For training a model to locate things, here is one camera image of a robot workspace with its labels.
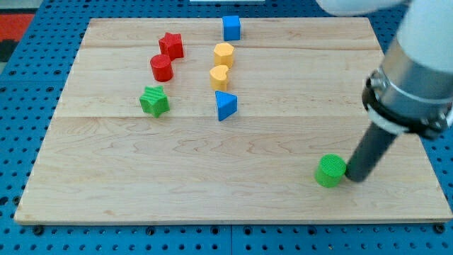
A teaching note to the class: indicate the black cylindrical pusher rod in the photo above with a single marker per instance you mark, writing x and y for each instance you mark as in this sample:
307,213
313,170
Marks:
372,147

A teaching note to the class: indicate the green cylinder block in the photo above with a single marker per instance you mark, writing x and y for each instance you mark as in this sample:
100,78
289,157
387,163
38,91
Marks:
330,170

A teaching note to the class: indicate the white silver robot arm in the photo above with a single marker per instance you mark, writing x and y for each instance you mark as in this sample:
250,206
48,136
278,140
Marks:
411,90

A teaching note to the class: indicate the blue triangle block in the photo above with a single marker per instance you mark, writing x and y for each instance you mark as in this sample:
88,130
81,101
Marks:
227,104

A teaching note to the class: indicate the yellow heart block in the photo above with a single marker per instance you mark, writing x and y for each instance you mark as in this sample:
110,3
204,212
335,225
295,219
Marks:
219,78

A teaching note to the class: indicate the yellow hexagon block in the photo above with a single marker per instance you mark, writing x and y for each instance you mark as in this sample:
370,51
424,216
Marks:
224,54

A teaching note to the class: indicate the blue cube block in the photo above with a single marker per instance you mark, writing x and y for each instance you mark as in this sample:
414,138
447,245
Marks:
231,28

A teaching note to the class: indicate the wooden board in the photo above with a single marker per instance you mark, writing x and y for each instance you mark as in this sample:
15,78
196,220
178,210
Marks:
104,161

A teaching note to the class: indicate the green star block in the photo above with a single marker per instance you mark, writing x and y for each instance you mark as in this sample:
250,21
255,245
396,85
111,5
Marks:
154,101

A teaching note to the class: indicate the red star block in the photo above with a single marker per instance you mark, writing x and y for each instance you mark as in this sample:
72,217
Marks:
171,44

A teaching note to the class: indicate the red cylinder block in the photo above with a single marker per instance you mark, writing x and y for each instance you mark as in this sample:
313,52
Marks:
161,67

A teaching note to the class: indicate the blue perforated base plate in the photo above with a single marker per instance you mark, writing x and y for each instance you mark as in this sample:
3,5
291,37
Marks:
31,83

